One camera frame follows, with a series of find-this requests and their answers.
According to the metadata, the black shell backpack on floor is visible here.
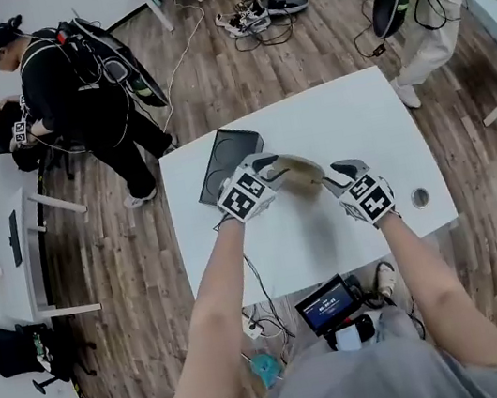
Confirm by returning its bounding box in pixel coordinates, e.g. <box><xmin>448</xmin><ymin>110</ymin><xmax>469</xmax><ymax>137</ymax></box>
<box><xmin>260</xmin><ymin>0</ymin><xmax>311</xmax><ymax>21</ymax></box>

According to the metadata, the black chest-mounted screen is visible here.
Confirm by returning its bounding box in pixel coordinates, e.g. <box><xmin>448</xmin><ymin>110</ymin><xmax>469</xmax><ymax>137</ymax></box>
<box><xmin>290</xmin><ymin>269</ymin><xmax>372</xmax><ymax>341</ymax></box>

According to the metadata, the white gear pile with cables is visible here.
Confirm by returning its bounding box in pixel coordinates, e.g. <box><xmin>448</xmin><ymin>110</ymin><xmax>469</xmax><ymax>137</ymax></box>
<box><xmin>213</xmin><ymin>0</ymin><xmax>273</xmax><ymax>41</ymax></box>

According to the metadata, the black box with round recesses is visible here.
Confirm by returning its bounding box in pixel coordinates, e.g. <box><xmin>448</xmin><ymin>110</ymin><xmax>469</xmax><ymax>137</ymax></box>
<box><xmin>188</xmin><ymin>121</ymin><xmax>275</xmax><ymax>210</ymax></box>

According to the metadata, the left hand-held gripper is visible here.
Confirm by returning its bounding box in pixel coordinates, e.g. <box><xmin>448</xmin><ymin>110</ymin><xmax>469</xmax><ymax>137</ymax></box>
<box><xmin>210</xmin><ymin>147</ymin><xmax>303</xmax><ymax>228</ymax></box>

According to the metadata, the person's grey shirt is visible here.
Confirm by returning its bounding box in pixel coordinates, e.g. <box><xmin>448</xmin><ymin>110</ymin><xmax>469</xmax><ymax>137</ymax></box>
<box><xmin>141</xmin><ymin>286</ymin><xmax>497</xmax><ymax>398</ymax></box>

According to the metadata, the beige cloth pouch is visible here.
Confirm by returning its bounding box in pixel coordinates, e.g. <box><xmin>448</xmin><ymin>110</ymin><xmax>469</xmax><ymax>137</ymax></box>
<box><xmin>268</xmin><ymin>146</ymin><xmax>328</xmax><ymax>204</ymax></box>

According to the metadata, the flat black device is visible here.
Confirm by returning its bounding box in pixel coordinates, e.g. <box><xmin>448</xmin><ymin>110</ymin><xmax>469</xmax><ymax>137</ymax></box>
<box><xmin>3</xmin><ymin>209</ymin><xmax>26</xmax><ymax>269</ymax></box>

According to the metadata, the white box under screen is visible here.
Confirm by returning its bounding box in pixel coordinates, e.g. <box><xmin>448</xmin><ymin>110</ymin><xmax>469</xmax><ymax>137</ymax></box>
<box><xmin>333</xmin><ymin>324</ymin><xmax>365</xmax><ymax>355</ymax></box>

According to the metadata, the white power strip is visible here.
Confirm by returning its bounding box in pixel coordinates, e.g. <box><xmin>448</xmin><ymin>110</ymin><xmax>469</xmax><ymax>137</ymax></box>
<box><xmin>240</xmin><ymin>313</ymin><xmax>265</xmax><ymax>343</ymax></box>

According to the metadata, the person's right forearm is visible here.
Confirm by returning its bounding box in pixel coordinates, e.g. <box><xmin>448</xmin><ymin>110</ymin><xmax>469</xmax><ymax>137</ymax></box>
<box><xmin>377</xmin><ymin>194</ymin><xmax>497</xmax><ymax>398</ymax></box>

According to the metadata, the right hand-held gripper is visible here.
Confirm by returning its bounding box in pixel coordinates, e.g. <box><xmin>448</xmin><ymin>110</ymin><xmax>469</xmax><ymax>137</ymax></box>
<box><xmin>317</xmin><ymin>152</ymin><xmax>400</xmax><ymax>237</ymax></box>

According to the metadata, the small white desk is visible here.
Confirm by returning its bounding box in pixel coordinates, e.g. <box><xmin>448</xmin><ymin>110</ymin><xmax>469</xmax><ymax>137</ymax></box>
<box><xmin>11</xmin><ymin>177</ymin><xmax>106</xmax><ymax>324</ymax></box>

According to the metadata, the person's left forearm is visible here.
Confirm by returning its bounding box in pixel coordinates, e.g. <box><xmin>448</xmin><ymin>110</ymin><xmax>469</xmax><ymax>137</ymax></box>
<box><xmin>128</xmin><ymin>215</ymin><xmax>278</xmax><ymax>398</ymax></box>

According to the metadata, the person's white shoe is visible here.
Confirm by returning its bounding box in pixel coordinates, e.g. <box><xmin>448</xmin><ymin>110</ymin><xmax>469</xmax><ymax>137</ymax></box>
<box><xmin>372</xmin><ymin>259</ymin><xmax>400</xmax><ymax>299</ymax></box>

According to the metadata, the round table cable grommet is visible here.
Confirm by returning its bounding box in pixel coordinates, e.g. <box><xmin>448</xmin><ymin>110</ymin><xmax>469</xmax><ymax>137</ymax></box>
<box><xmin>409</xmin><ymin>186</ymin><xmax>433</xmax><ymax>213</ymax></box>

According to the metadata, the blue object on floor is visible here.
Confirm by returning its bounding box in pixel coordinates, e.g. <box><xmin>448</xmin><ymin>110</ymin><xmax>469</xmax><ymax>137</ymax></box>
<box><xmin>248</xmin><ymin>349</ymin><xmax>288</xmax><ymax>391</ymax></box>

